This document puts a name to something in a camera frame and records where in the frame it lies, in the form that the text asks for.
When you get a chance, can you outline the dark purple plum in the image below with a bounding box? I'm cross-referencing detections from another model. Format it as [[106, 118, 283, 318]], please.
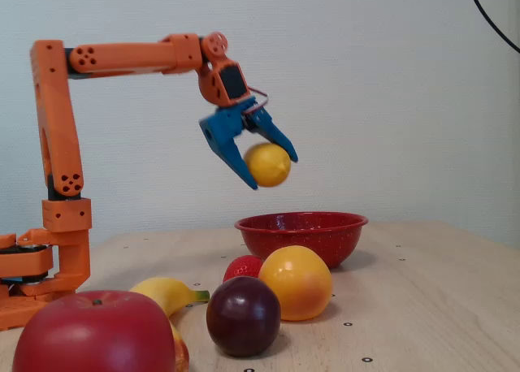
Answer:
[[206, 275, 282, 358]]

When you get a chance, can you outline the red strawberry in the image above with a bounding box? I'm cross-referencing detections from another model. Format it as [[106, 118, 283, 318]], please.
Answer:
[[222, 254, 265, 283]]

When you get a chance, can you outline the red speckled bowl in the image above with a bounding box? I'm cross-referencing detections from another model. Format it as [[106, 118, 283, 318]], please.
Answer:
[[234, 211, 370, 270]]

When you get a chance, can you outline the yellow banana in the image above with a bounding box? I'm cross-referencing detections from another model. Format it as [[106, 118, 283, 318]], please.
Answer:
[[128, 276, 211, 372]]

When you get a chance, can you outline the orange fruit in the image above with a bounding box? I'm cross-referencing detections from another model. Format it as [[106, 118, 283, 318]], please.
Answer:
[[258, 244, 334, 322]]

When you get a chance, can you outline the black hanging cable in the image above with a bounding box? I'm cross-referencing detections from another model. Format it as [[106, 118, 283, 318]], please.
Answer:
[[464, 0, 520, 55]]

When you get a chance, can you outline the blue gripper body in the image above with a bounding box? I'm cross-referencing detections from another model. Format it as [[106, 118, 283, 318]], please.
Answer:
[[198, 97, 272, 154]]

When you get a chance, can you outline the yellow lemon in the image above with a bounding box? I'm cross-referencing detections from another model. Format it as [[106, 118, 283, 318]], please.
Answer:
[[243, 142, 293, 188]]

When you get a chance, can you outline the blue hinged gripper finger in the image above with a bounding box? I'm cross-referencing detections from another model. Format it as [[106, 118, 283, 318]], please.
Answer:
[[253, 106, 299, 163]]

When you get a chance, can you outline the gripper servo wire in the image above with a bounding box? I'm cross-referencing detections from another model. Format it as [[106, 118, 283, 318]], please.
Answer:
[[246, 86, 271, 115]]

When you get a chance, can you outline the red apple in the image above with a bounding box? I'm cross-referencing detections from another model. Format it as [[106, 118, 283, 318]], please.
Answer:
[[11, 289, 178, 372]]

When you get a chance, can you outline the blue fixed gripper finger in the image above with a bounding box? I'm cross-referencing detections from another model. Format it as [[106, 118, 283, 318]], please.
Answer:
[[214, 139, 259, 191]]

